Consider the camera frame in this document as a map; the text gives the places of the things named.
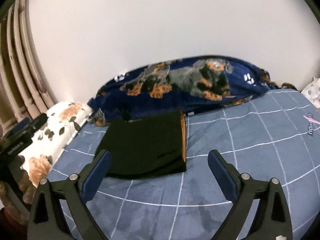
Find person's left hand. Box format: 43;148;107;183
1;170;36;226

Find black pants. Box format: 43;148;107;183
96;110;187;179

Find navy dog print blanket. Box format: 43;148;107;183
87;55;296;126

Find white floral pillow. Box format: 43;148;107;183
21;101;93;186

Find white dotted cloth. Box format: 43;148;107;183
301;77;320;109

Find beige curtain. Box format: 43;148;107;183
1;0;54;136

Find left forearm dark sleeve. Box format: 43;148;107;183
0;208;27;240

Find blue grid bedsheet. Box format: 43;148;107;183
46;88;320;240

